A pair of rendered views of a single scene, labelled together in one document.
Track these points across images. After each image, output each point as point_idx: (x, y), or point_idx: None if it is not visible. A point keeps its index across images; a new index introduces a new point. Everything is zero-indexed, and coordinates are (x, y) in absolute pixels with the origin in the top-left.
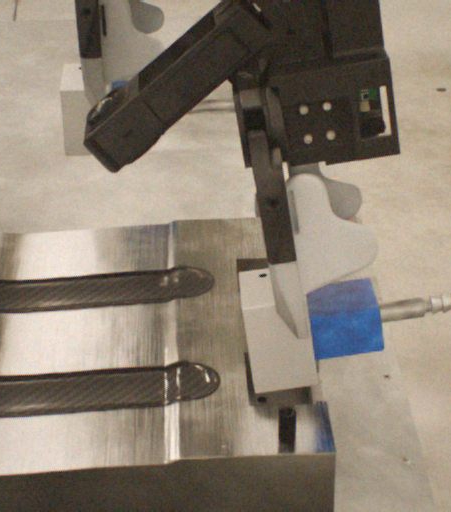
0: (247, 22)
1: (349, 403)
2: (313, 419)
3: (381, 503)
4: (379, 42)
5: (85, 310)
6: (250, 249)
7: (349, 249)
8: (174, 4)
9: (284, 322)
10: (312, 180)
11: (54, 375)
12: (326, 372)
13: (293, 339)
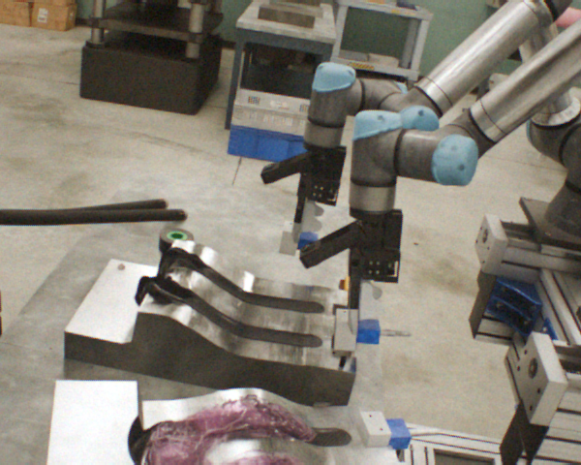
0: (359, 232)
1: (360, 361)
2: (351, 361)
3: (365, 395)
4: (398, 247)
5: (279, 309)
6: (338, 300)
7: (375, 309)
8: None
9: (349, 328)
10: (368, 285)
11: (267, 328)
12: (354, 349)
13: (351, 334)
